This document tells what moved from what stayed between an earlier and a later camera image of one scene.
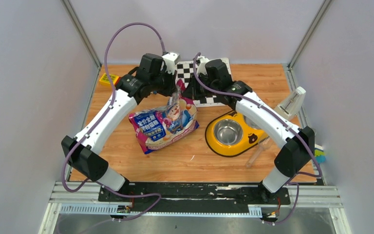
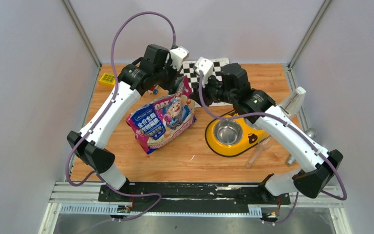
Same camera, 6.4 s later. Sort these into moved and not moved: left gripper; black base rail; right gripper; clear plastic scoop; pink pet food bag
Moved: right gripper; pink pet food bag
Not moved: clear plastic scoop; left gripper; black base rail
